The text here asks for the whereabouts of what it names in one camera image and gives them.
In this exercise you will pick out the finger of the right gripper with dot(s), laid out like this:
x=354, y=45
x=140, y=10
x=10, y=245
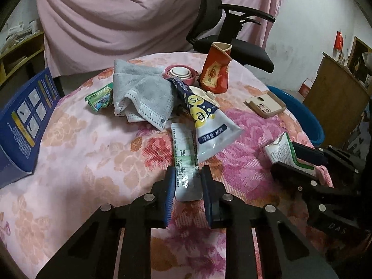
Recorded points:
x=309, y=155
x=292, y=179

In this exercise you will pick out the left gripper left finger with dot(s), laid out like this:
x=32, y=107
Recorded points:
x=115, y=242

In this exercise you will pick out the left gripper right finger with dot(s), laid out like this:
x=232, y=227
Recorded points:
x=260, y=241

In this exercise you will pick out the white green crushed carton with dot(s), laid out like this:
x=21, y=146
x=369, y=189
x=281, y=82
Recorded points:
x=282, y=150

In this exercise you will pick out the white blue yellow tube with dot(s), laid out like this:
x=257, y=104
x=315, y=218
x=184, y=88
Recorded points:
x=214, y=129

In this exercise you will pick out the white green text tube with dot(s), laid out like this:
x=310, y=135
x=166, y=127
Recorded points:
x=188, y=182

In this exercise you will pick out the crushed red paper cup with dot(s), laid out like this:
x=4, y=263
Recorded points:
x=214, y=77

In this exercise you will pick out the green snack wrapper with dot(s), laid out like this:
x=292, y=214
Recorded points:
x=101, y=98

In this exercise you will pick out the grey face mask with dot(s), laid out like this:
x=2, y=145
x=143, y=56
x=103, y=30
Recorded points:
x=141, y=93

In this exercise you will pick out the blue plastic basin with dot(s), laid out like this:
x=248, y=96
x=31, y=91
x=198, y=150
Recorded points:
x=306, y=119

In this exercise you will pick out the beige phone case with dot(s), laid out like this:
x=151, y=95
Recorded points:
x=266, y=105

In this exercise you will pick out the red box on floor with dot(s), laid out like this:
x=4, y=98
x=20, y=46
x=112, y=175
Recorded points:
x=305, y=87

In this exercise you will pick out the brown wooden cabinet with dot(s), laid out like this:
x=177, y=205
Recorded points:
x=340, y=93

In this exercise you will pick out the red hanging ornament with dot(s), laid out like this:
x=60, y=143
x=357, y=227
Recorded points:
x=338, y=44

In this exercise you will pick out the floral pink tablecloth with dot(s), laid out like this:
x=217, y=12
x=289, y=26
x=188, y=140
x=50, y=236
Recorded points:
x=87, y=159

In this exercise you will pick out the pink collapsible cup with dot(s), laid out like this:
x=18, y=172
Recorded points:
x=185, y=73

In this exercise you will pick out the blue cardboard box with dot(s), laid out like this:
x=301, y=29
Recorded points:
x=23, y=122

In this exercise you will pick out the black office chair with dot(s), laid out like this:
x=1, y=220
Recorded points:
x=219, y=22

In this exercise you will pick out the pink hanging sheet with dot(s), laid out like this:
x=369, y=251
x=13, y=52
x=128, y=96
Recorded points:
x=88, y=35

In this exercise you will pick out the wooden wall shelf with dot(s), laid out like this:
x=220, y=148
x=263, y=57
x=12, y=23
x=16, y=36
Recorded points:
x=27, y=55

